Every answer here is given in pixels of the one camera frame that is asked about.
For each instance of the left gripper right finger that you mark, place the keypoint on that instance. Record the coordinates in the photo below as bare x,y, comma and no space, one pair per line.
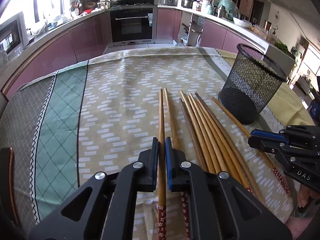
219,206

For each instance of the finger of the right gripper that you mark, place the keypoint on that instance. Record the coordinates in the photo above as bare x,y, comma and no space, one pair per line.
275,144
272,133

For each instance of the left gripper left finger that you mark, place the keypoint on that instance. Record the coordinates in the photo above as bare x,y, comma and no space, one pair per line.
104,206

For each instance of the dark wooden chopstick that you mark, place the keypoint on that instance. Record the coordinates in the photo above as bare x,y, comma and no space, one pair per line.
196,145

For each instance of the pink kitchen cabinets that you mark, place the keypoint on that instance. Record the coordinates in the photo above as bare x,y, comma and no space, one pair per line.
89,36

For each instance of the right hand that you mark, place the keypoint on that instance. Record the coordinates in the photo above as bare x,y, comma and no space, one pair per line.
305,197

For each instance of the black mesh utensil holder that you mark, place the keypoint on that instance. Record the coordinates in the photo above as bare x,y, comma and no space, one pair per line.
252,82

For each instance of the patterned tablecloth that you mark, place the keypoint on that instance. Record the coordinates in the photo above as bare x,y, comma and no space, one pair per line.
99,114

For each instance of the wooden chair back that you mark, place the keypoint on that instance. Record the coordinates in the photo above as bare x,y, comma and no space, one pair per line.
9,216

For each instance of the built-in black oven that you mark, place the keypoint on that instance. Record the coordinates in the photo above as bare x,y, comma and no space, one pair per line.
134,24

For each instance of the silver microwave oven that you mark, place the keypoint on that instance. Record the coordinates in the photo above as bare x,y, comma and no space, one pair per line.
14,33

